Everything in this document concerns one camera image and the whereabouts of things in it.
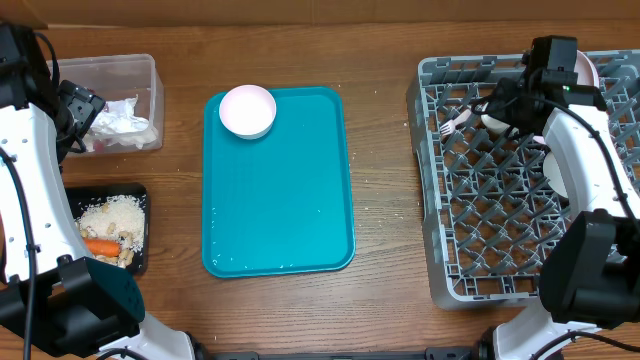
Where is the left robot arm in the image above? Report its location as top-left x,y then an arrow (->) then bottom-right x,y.
1,23 -> 208,359

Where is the teal serving tray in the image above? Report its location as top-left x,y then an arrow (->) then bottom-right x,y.
201,87 -> 356,279

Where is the small white tissue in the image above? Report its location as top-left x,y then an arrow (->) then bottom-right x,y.
83,119 -> 162,152

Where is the orange carrot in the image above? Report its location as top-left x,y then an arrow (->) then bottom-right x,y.
84,238 -> 121,257

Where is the black plastic tray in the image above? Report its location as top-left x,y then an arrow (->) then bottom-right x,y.
66,183 -> 150,276

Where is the white bowl with rice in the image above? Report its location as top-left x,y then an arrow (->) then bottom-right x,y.
542,152 -> 568,199

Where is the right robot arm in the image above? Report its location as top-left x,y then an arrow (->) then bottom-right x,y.
470,35 -> 639,359

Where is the large white tissue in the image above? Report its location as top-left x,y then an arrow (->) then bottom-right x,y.
92,97 -> 149,134

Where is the rice and peanut pile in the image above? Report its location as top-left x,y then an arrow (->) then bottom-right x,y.
75,195 -> 146,268

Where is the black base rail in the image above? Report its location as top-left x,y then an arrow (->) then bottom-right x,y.
209,347 -> 490,360

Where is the white paper cup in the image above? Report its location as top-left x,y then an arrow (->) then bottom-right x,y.
481,114 -> 509,135

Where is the white round plate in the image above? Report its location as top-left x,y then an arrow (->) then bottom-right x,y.
574,51 -> 600,88

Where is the pink bowl with peanuts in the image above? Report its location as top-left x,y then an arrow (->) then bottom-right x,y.
219,85 -> 277,140

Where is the clear plastic bin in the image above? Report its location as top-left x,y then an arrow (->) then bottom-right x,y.
58,54 -> 165,156

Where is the white plastic fork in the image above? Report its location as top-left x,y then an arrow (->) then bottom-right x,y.
439,109 -> 472,137

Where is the grey dishwasher rack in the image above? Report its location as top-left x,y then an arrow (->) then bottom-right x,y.
405,48 -> 640,311

